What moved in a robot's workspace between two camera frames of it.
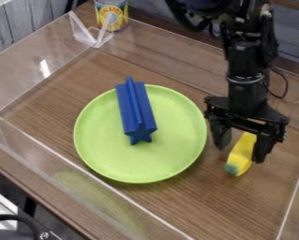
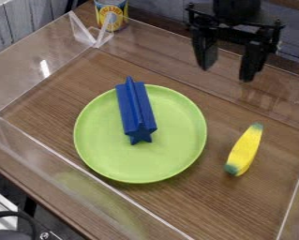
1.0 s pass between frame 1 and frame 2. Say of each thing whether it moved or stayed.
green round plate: stayed
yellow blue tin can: stayed
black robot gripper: moved
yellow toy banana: stayed
